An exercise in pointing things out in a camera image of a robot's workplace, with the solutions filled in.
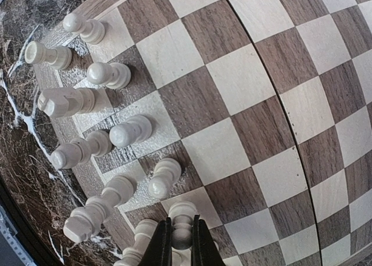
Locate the wooden chess board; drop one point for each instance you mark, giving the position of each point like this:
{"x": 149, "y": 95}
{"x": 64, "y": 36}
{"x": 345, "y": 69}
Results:
{"x": 265, "y": 104}

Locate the white slotted cable duct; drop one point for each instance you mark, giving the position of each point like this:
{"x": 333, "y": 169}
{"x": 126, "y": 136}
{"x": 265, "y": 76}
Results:
{"x": 12, "y": 251}

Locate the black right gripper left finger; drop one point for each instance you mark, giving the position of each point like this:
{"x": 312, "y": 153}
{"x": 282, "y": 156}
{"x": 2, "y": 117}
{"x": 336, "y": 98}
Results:
{"x": 159, "y": 251}

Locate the cream white chess queen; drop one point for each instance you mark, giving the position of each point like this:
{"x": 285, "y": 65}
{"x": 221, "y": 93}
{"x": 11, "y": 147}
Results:
{"x": 144, "y": 231}

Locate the cream white chess bishop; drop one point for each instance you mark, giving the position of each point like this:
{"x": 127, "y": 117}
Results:
{"x": 80, "y": 150}

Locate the black curved front rail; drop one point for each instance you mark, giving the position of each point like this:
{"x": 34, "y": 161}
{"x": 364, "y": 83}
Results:
{"x": 27, "y": 237}

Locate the cream white chess pawn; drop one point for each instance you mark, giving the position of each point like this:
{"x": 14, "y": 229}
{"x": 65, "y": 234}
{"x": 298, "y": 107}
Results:
{"x": 135, "y": 129}
{"x": 166, "y": 173}
{"x": 111, "y": 75}
{"x": 182, "y": 216}

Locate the cream white chess piece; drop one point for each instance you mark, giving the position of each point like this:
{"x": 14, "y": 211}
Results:
{"x": 66, "y": 101}
{"x": 90, "y": 31}
{"x": 59, "y": 58}

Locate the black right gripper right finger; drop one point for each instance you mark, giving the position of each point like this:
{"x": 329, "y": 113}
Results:
{"x": 204, "y": 251}

